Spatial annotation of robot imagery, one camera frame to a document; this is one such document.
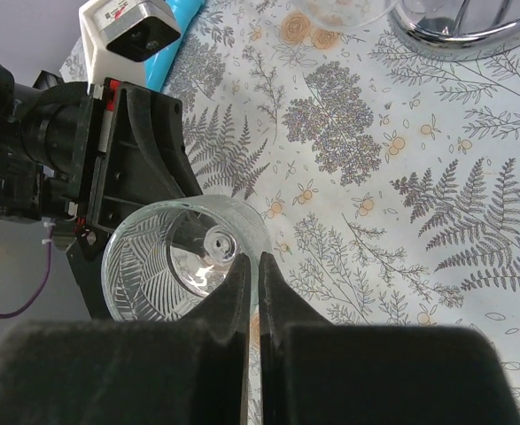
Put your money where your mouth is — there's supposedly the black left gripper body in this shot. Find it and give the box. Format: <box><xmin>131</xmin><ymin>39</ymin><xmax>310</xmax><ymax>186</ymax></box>
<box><xmin>0</xmin><ymin>64</ymin><xmax>122</xmax><ymax>221</ymax></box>

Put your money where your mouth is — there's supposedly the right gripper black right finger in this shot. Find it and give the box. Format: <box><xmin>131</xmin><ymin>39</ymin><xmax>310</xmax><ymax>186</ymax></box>
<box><xmin>259</xmin><ymin>253</ymin><xmax>520</xmax><ymax>424</ymax></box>

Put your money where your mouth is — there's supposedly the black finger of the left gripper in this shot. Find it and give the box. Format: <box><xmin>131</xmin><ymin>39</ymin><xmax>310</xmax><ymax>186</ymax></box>
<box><xmin>104</xmin><ymin>83</ymin><xmax>203</xmax><ymax>231</ymax></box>
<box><xmin>66</xmin><ymin>223</ymin><xmax>112</xmax><ymax>319</ymax></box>

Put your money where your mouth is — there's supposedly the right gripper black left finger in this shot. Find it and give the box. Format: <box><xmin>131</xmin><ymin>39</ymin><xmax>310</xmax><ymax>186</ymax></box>
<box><xmin>0</xmin><ymin>254</ymin><xmax>250</xmax><ymax>424</ymax></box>

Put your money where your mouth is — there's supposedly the ribbed short glass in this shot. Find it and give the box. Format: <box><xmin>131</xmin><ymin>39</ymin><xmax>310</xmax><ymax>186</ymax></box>
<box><xmin>101</xmin><ymin>195</ymin><xmax>271</xmax><ymax>321</ymax></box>

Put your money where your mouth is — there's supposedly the clear wine glass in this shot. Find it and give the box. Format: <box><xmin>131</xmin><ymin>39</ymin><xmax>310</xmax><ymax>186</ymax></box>
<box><xmin>291</xmin><ymin>0</ymin><xmax>398</xmax><ymax>32</ymax></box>

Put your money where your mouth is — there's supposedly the chrome wine glass rack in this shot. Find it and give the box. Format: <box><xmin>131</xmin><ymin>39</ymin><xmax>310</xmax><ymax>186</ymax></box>
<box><xmin>388</xmin><ymin>0</ymin><xmax>520</xmax><ymax>62</ymax></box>

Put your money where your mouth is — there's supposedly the blue microphone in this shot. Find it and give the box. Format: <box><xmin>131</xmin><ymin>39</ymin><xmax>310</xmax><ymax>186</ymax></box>
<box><xmin>144</xmin><ymin>0</ymin><xmax>205</xmax><ymax>92</ymax></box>

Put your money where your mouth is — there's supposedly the floral table cloth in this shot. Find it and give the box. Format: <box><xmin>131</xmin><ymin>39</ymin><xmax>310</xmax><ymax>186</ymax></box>
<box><xmin>164</xmin><ymin>1</ymin><xmax>520</xmax><ymax>413</ymax></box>

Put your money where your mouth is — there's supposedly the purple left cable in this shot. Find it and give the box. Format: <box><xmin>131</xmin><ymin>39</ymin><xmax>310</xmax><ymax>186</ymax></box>
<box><xmin>0</xmin><ymin>234</ymin><xmax>52</xmax><ymax>321</ymax></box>

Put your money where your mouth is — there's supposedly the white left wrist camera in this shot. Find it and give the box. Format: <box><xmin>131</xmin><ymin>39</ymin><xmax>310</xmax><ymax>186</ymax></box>
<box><xmin>79</xmin><ymin>0</ymin><xmax>181</xmax><ymax>87</ymax></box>

